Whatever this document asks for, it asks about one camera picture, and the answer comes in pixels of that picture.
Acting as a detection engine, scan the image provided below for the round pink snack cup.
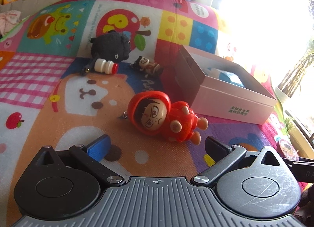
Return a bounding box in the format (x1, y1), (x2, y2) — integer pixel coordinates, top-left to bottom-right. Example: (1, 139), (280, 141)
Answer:
(276, 138), (299, 161)

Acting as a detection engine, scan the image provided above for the red hooded doll figure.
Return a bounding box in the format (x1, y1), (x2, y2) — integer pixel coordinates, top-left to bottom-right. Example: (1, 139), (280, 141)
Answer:
(124, 90), (209, 145)

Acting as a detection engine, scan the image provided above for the blue cotton pad pack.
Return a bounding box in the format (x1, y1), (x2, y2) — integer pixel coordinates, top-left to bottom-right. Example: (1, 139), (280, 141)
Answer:
(202, 67), (245, 88)

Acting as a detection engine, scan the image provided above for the small white red bottle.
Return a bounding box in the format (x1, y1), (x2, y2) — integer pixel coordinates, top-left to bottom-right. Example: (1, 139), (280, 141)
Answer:
(94, 58), (118, 74)

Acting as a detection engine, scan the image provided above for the small grinning keychain figure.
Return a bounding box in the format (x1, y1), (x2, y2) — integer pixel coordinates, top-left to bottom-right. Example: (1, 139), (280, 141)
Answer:
(130, 56), (163, 77)

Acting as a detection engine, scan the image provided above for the black plush toy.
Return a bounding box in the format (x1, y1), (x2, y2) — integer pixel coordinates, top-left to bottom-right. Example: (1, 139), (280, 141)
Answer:
(80, 30), (131, 76)

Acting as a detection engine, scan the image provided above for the pink cardboard box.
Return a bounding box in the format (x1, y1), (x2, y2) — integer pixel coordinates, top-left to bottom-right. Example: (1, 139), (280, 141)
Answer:
(160, 46), (277, 124)

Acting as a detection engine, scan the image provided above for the colourful cartoon play mat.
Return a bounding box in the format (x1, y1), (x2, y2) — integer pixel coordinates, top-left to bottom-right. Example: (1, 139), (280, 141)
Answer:
(1, 0), (302, 226)

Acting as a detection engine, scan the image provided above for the pink white crumpled cloth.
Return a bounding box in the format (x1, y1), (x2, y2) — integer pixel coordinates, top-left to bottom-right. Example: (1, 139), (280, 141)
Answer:
(0, 10), (21, 36)

